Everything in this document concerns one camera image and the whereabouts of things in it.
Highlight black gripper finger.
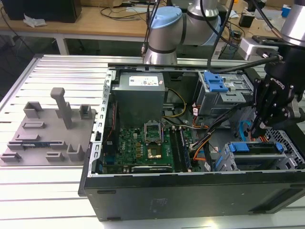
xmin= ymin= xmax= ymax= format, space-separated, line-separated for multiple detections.
xmin=251 ymin=77 xmax=269 ymax=138
xmin=261 ymin=82 xmax=294 ymax=130

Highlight blue disk wire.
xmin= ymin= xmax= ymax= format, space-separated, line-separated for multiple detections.
xmin=239 ymin=120 xmax=251 ymax=144

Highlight hard disk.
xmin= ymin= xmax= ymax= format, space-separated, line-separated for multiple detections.
xmin=228 ymin=141 xmax=285 ymax=155

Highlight grey perforated disk bay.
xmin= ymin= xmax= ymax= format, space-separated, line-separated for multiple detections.
xmin=213 ymin=102 xmax=305 ymax=172

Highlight grey metal drive cage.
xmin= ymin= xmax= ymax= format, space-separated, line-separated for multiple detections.
xmin=194 ymin=70 xmax=261 ymax=117

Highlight blue plastic drive latch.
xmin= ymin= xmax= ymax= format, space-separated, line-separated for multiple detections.
xmin=203 ymin=71 xmax=229 ymax=93

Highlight flat grey box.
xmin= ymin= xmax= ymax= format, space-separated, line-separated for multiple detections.
xmin=254 ymin=9 xmax=282 ymax=21

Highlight blue white carton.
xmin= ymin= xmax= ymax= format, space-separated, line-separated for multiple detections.
xmin=281 ymin=4 xmax=296 ymax=19

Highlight small black box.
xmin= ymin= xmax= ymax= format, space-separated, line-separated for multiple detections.
xmin=238 ymin=13 xmax=254 ymax=27

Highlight installed RAM stick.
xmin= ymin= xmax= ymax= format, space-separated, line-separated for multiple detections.
xmin=179 ymin=128 xmax=192 ymax=172

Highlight CPU socket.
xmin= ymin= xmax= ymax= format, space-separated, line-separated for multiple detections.
xmin=144 ymin=122 xmax=163 ymax=145

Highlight grey power supply unit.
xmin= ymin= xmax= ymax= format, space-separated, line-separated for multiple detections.
xmin=111 ymin=72 xmax=166 ymax=129

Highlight black open PC case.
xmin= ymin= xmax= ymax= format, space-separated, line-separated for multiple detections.
xmin=78 ymin=62 xmax=305 ymax=222

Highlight black graphics card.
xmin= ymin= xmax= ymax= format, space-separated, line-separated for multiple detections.
xmin=123 ymin=165 xmax=173 ymax=174

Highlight green motherboard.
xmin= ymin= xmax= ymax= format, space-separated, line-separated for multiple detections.
xmin=102 ymin=126 xmax=192 ymax=174

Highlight wooden desk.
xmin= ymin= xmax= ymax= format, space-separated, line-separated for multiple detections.
xmin=0 ymin=0 xmax=305 ymax=45

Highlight grey plastic parts rack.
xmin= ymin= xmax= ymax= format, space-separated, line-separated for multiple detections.
xmin=0 ymin=87 xmax=98 ymax=167

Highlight RAM stick with blue label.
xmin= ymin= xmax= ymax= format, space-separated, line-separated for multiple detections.
xmin=20 ymin=142 xmax=51 ymax=147

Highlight large black box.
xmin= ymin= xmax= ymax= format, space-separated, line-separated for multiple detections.
xmin=1 ymin=0 xmax=82 ymax=23

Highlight crumpled white plastic bag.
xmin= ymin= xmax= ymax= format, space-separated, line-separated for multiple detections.
xmin=22 ymin=13 xmax=47 ymax=27

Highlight black sleeved cable bundle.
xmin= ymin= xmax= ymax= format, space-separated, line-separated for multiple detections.
xmin=190 ymin=101 xmax=255 ymax=150

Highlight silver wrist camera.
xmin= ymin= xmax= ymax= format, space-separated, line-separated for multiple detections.
xmin=239 ymin=37 xmax=280 ymax=62

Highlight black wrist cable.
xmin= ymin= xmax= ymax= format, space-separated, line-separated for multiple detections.
xmin=252 ymin=0 xmax=284 ymax=37

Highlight thick black gripper cable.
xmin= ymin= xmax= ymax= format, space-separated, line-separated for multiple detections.
xmin=206 ymin=0 xmax=285 ymax=73

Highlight yellow black power wires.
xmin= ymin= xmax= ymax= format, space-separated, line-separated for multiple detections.
xmin=162 ymin=88 xmax=187 ymax=119

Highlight orange yellow wire bundle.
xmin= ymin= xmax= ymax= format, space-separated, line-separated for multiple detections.
xmin=190 ymin=133 xmax=211 ymax=163

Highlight black arm base cable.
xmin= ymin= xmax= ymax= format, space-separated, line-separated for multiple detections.
xmin=141 ymin=0 xmax=163 ymax=57

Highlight thin red case wire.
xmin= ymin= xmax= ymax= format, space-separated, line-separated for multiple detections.
xmin=106 ymin=102 xmax=119 ymax=144

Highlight loose black desk cables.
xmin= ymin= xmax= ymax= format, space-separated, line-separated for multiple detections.
xmin=100 ymin=6 xmax=150 ymax=21

